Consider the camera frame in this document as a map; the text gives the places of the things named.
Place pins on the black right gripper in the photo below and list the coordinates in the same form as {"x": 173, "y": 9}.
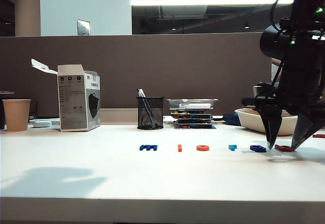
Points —
{"x": 299, "y": 89}

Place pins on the brown desk partition panel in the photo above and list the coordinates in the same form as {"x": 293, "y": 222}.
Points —
{"x": 152, "y": 69}

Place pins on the light blue letter r magnet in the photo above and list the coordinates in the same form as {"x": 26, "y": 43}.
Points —
{"x": 232, "y": 147}

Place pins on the metal wall plate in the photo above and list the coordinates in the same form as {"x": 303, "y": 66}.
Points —
{"x": 83, "y": 27}

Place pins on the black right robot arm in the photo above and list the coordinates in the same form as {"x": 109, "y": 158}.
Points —
{"x": 304, "y": 5}

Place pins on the red letter b magnet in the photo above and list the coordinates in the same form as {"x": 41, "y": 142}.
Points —
{"x": 283, "y": 148}

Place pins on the beige oval paper bowl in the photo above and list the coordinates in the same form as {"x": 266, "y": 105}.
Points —
{"x": 251, "y": 122}

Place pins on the grey face mask box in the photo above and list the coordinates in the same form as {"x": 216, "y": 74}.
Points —
{"x": 76, "y": 102}

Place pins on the blue letter m magnet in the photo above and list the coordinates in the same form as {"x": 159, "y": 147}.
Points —
{"x": 148, "y": 147}

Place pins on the orange letter i magnet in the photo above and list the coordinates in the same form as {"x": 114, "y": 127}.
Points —
{"x": 179, "y": 148}

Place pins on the orange letter o magnet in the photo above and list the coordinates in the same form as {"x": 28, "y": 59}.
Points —
{"x": 202, "y": 147}

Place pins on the brown paper cup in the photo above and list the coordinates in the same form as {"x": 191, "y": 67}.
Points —
{"x": 16, "y": 114}

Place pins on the white earbuds case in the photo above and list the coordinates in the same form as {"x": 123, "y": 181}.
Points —
{"x": 42, "y": 123}

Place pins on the person in white shirt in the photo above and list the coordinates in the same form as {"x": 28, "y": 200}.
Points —
{"x": 275, "y": 69}

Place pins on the black mesh pen holder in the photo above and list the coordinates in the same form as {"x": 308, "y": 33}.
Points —
{"x": 149, "y": 114}

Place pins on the red letter h magnet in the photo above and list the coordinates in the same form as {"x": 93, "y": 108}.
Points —
{"x": 319, "y": 135}

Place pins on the clear plastic case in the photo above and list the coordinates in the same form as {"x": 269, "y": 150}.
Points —
{"x": 193, "y": 101}

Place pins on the pen with clear cap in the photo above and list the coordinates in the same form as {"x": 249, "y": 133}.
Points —
{"x": 141, "y": 93}

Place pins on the long ceiling light strip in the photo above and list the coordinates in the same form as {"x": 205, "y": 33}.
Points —
{"x": 203, "y": 1}

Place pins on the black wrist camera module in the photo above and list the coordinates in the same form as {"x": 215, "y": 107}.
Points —
{"x": 260, "y": 90}

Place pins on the blue letter g magnet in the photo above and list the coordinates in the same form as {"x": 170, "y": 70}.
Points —
{"x": 257, "y": 148}

